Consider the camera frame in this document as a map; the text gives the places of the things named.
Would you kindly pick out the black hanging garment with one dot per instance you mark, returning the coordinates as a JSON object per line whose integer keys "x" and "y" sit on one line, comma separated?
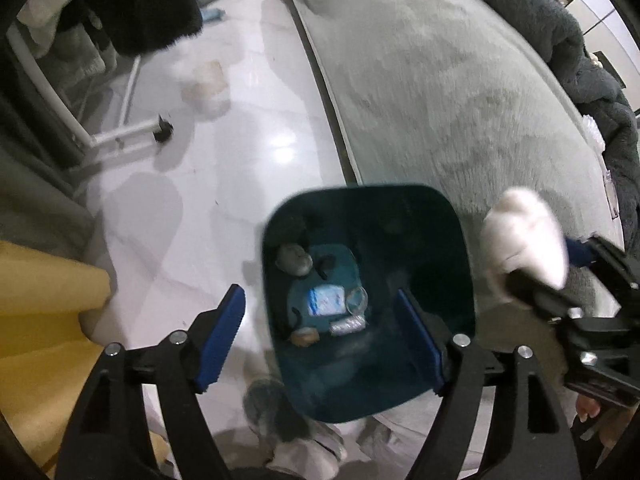
{"x": 140, "y": 5}

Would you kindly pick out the white cabinet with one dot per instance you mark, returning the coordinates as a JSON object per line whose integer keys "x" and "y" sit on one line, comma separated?
{"x": 607, "y": 15}

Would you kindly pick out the smooth white cotton wad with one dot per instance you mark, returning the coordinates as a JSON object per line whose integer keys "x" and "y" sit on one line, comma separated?
{"x": 525, "y": 247}

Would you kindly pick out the blue and white packet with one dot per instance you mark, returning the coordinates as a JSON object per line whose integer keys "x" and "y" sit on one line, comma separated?
{"x": 325, "y": 302}

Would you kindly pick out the dark grey fleece blanket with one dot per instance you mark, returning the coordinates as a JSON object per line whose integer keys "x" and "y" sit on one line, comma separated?
{"x": 565, "y": 25}

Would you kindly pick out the dark teal trash bin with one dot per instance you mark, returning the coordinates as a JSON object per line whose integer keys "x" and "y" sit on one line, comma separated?
{"x": 390, "y": 240}

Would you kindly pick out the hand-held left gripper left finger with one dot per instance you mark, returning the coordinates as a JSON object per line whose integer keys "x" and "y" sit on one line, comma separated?
{"x": 222, "y": 340}

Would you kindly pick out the yellow cloth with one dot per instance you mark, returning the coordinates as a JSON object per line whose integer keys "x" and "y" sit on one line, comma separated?
{"x": 45, "y": 335}

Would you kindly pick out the clear plastic lid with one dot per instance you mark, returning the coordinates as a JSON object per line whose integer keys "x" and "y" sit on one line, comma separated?
{"x": 357, "y": 301}

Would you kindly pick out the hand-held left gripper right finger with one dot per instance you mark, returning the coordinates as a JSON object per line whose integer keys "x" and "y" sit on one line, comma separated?
{"x": 421, "y": 342}

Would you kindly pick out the pale green fuzzy bed sheet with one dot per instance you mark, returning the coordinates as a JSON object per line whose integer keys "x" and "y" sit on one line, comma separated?
{"x": 440, "y": 85}

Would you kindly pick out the person's right hand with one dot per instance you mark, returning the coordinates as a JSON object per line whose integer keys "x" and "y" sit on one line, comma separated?
{"x": 595, "y": 417}

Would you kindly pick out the white metal clothes rack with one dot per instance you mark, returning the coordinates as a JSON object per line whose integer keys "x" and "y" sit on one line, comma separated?
{"x": 122, "y": 132}

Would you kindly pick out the thin cardboard tape roll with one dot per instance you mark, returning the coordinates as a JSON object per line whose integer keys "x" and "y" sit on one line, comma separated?
{"x": 305, "y": 337}

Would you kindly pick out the grey-green hanging garment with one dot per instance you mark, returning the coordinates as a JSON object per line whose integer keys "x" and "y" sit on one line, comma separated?
{"x": 35, "y": 195}

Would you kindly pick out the small silver wrapper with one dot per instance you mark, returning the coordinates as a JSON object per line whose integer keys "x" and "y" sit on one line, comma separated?
{"x": 346, "y": 326}

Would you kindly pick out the small blue floor item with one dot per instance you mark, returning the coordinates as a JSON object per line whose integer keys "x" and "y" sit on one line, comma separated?
{"x": 211, "y": 14}

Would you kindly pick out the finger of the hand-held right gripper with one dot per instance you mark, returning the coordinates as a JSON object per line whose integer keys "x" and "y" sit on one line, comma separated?
{"x": 580, "y": 254}
{"x": 532, "y": 287}

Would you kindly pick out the lumpy white cotton wad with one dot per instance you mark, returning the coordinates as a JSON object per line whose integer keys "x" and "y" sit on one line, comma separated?
{"x": 594, "y": 131}

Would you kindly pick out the grey round object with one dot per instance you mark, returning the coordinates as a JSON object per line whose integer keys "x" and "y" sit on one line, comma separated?
{"x": 295, "y": 258}

